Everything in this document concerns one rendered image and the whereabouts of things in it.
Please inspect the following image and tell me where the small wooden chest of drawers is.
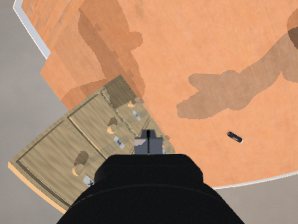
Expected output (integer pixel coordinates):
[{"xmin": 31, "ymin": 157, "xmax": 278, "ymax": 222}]
[{"xmin": 8, "ymin": 74, "xmax": 175, "ymax": 214}]

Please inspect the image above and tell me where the black battery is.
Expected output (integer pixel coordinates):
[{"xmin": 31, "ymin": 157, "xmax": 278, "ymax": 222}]
[{"xmin": 227, "ymin": 132, "xmax": 243, "ymax": 143}]

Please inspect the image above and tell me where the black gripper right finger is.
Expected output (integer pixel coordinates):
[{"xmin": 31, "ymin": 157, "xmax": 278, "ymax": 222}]
[{"xmin": 148, "ymin": 130, "xmax": 163, "ymax": 154}]

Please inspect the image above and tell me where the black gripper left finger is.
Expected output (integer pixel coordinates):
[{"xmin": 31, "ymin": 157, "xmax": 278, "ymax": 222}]
[{"xmin": 134, "ymin": 130, "xmax": 149, "ymax": 155}]

